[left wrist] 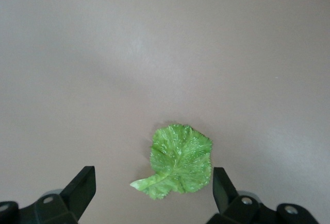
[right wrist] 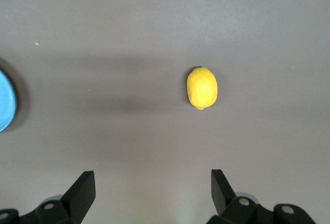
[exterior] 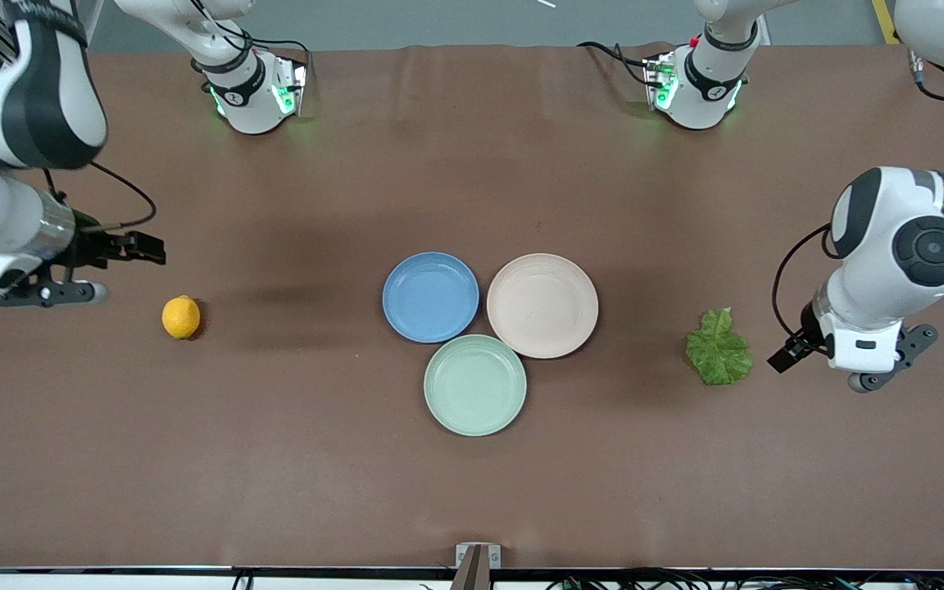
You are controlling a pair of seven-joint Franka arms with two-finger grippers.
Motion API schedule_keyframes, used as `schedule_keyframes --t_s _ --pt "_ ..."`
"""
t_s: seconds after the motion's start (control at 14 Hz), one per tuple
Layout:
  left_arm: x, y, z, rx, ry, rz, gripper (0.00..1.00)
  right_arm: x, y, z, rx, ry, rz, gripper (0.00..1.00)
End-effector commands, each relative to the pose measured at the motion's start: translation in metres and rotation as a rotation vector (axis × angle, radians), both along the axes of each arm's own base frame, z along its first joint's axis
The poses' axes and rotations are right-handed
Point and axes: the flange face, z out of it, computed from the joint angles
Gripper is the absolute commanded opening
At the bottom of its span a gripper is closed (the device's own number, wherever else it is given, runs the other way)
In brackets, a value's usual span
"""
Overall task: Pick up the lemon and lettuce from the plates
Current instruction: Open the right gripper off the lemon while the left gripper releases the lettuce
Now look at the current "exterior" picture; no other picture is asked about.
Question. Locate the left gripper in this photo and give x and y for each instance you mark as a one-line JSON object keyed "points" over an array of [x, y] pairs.
{"points": [[803, 342]]}

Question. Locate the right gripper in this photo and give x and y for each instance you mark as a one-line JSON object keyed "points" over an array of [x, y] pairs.
{"points": [[93, 249]]}

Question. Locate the green lettuce leaf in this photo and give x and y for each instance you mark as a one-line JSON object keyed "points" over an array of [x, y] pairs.
{"points": [[718, 352]]}

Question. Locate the yellow lemon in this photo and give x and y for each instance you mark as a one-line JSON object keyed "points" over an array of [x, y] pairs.
{"points": [[181, 317]]}

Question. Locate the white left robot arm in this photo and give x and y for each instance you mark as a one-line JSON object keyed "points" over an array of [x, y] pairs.
{"points": [[882, 246]]}

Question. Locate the brown table mat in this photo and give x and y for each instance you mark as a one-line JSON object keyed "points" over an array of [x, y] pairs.
{"points": [[193, 426]]}

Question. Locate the beige plate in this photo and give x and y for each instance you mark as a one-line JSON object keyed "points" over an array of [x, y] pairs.
{"points": [[542, 305]]}

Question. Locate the blue plate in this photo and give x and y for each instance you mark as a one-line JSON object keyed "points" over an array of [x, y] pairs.
{"points": [[429, 297]]}

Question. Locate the mint green plate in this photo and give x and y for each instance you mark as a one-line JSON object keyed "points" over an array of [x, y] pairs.
{"points": [[474, 385]]}

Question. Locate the metal base bracket green light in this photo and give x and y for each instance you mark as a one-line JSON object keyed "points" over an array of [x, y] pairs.
{"points": [[659, 82], [288, 86]]}

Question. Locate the grey metal camera bracket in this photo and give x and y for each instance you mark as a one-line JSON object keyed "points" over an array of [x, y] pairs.
{"points": [[476, 565]]}

